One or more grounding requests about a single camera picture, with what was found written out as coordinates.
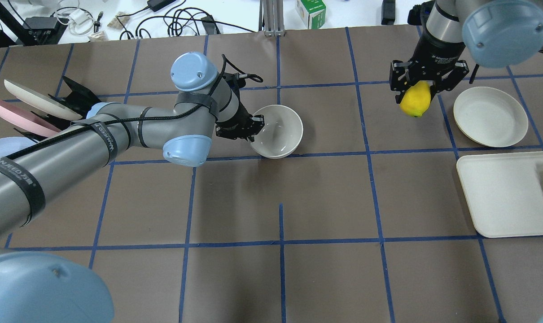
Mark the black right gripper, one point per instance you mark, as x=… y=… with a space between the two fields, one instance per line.
x=435 y=54

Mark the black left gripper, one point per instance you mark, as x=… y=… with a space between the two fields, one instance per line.
x=236 y=119

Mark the yellow lemon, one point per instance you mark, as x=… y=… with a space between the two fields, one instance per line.
x=416 y=101

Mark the white ceramic bowl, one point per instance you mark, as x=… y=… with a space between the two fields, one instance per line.
x=281 y=134

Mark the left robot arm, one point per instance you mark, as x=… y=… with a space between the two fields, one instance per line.
x=37 y=287

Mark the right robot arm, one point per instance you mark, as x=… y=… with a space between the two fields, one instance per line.
x=496 y=33

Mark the white round plate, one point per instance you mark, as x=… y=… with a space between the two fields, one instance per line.
x=490 y=117

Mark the green white box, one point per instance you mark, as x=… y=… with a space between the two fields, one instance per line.
x=312 y=13

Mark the white rectangular tray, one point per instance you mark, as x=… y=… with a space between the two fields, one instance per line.
x=504 y=193

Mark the black dish rack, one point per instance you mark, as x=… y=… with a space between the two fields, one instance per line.
x=80 y=99

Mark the cream plate in rack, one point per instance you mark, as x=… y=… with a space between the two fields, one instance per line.
x=41 y=101

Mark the black device on desk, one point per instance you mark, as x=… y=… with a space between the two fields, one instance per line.
x=30 y=22

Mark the pink plate in rack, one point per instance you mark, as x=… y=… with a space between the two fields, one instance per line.
x=26 y=120

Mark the light blue plate in rack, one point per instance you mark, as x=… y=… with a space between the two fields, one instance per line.
x=10 y=145

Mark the aluminium frame post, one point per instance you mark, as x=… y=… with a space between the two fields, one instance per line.
x=271 y=18

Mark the white charger with cable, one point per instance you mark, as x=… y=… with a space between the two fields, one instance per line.
x=79 y=21

